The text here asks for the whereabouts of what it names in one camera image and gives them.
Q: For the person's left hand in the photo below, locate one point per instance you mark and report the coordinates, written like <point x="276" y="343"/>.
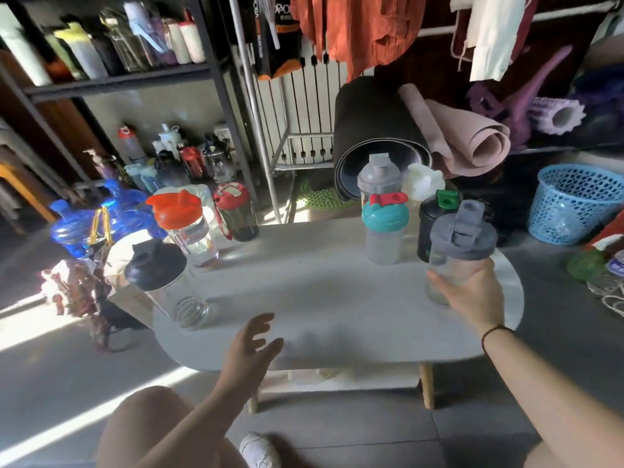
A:
<point x="241" y="365"/>

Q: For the person's right hand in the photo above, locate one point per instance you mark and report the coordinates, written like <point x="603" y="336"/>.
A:
<point x="475" y="302"/>

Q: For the person's left fingers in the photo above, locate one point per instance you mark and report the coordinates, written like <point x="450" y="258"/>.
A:
<point x="265" y="355"/>

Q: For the person's right thumb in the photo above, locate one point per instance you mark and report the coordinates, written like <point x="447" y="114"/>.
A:
<point x="441" y="285"/>

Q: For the clear shaker bottle grey lid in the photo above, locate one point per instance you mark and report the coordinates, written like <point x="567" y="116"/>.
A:
<point x="460" y="238"/>

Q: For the person's right forearm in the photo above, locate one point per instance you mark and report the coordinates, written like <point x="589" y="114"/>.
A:
<point x="546" y="394"/>

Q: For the person's left forearm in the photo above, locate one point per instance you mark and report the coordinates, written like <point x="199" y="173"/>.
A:
<point x="195" y="428"/>

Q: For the wooden table leg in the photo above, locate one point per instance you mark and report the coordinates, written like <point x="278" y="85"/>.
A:
<point x="252" y="402"/>
<point x="427" y="385"/>

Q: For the black bottle green cap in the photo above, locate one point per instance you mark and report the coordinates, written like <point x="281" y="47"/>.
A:
<point x="429" y="224"/>

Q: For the black wrist band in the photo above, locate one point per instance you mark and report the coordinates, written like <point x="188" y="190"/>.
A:
<point x="490" y="333"/>

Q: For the teal lid bottle red cap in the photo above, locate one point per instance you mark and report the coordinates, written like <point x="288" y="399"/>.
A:
<point x="385" y="229"/>

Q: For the white table lower shelf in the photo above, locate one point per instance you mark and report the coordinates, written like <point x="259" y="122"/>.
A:
<point x="341" y="380"/>

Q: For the white shoe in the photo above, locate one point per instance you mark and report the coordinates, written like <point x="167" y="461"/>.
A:
<point x="261" y="453"/>

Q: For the white lid bottle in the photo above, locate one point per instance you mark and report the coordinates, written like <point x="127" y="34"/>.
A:
<point x="423" y="182"/>

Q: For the tall grey lid shaker bottle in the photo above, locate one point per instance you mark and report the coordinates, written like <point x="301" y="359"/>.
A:
<point x="379" y="177"/>

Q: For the clear shaker bottle black lid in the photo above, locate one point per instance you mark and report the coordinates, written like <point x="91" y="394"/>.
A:
<point x="156" y="265"/>

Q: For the cardboard box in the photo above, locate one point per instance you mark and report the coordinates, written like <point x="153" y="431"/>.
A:
<point x="134" y="302"/>

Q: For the dark bottle red lid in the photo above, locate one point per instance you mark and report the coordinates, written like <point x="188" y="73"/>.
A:
<point x="239" y="214"/>

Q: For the green plastic bottle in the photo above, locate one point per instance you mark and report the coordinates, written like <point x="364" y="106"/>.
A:
<point x="585" y="264"/>

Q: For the green spiky mat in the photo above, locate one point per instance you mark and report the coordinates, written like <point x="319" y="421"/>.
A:
<point x="324" y="197"/>

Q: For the pink rolled yoga mat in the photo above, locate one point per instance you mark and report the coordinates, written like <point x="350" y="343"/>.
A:
<point x="468" y="136"/>

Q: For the blue plastic basket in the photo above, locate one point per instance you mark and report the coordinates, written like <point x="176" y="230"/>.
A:
<point x="570" y="204"/>

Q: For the person's left leg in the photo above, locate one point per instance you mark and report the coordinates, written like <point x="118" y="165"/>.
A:
<point x="126" y="424"/>

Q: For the clear bottle orange lid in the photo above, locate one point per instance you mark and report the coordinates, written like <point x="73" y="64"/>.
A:
<point x="180" y="214"/>

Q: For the black rolled yoga mat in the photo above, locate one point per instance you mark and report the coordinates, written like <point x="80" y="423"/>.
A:
<point x="370" y="116"/>

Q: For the purple plastic hangers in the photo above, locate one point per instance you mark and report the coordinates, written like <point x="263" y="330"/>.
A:
<point x="516" y="102"/>

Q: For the large blue water jug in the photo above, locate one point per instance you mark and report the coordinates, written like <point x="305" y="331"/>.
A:
<point x="124" y="214"/>

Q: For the brown white crumpled bag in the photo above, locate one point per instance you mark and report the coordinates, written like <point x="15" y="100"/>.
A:
<point x="73" y="292"/>

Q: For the cluster of assorted small bottles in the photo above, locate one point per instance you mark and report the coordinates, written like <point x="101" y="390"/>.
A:
<point x="185" y="158"/>

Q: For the white radiator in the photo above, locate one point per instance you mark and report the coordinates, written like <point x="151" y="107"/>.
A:
<point x="307" y="107"/>

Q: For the silver metal clothes rack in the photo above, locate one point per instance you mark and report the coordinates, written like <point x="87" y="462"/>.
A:
<point x="258" y="121"/>

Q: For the white garment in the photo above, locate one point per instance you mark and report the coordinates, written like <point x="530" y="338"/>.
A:
<point x="492" y="34"/>

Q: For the orange garment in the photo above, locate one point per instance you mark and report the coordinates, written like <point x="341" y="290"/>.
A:
<point x="370" y="29"/>

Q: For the yellow wooden stool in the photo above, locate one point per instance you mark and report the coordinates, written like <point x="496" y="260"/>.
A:
<point x="24" y="187"/>

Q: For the black orange hanging package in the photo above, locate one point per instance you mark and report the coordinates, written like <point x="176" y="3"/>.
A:
<point x="278" y="38"/>

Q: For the black metal shelving rack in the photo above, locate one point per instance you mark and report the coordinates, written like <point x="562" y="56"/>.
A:
<point x="126" y="82"/>

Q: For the row of assorted tall bottles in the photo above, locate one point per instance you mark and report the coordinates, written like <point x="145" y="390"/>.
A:
<point x="87" y="48"/>

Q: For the white hanging rail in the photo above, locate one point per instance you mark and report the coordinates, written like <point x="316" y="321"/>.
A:
<point x="551" y="14"/>

